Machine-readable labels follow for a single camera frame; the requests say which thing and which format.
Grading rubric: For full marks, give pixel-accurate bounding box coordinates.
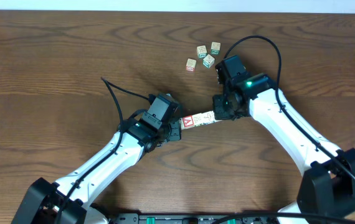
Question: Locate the red letter A block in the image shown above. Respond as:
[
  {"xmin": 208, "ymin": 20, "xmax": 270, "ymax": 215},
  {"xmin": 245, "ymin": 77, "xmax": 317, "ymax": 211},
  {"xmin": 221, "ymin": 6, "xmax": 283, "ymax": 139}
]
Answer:
[{"xmin": 180, "ymin": 116, "xmax": 195, "ymax": 129}]

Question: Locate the wooden block blue H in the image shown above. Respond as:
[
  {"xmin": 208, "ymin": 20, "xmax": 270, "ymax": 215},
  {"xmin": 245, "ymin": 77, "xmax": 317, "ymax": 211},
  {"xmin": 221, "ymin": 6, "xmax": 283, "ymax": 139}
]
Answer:
[{"xmin": 202, "ymin": 111, "xmax": 219, "ymax": 124}]

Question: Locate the wooden block green bottom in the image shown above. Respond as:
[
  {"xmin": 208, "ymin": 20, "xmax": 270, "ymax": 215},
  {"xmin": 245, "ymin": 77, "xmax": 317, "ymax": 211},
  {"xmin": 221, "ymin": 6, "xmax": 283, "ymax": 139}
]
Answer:
[{"xmin": 192, "ymin": 113, "xmax": 204, "ymax": 126}]

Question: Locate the wooden block red bottom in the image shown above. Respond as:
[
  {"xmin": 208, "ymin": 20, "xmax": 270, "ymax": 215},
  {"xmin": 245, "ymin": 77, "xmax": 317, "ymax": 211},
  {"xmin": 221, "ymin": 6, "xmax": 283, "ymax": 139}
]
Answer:
[{"xmin": 186, "ymin": 58, "xmax": 197, "ymax": 72}]

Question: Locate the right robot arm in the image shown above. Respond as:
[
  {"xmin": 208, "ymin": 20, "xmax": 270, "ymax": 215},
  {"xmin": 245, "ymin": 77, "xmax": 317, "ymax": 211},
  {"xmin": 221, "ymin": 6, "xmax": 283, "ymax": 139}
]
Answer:
[{"xmin": 213, "ymin": 72, "xmax": 355, "ymax": 223}]

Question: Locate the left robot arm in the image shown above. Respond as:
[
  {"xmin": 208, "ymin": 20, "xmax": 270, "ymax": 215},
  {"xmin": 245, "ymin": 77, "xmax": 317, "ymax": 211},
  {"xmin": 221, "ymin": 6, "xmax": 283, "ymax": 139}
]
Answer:
[{"xmin": 12, "ymin": 118, "xmax": 181, "ymax": 223}]

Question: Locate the wooden block green X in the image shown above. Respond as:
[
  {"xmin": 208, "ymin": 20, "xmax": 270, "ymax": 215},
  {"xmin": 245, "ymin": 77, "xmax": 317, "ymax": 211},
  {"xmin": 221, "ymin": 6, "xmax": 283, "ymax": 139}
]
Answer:
[{"xmin": 202, "ymin": 54, "xmax": 215, "ymax": 68}]

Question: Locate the wooden block green number two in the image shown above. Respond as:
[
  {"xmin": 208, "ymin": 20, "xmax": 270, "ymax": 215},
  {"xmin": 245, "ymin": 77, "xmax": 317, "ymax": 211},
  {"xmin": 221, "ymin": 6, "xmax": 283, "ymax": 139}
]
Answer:
[{"xmin": 211, "ymin": 42, "xmax": 221, "ymax": 55}]

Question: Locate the wooden block green upper middle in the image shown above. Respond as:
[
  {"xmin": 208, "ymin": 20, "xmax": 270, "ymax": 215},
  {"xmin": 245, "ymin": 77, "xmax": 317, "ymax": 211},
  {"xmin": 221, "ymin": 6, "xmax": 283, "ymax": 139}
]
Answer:
[{"xmin": 196, "ymin": 45, "xmax": 207, "ymax": 58}]

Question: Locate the right black cable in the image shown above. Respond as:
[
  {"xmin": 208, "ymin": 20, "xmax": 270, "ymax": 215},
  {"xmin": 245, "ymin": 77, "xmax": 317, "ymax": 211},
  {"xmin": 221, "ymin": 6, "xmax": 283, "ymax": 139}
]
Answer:
[{"xmin": 211, "ymin": 35, "xmax": 355, "ymax": 224}]

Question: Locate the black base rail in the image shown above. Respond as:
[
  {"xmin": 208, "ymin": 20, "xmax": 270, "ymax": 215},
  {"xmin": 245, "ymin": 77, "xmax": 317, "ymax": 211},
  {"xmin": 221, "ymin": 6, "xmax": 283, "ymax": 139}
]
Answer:
[{"xmin": 107, "ymin": 212, "xmax": 345, "ymax": 224}]

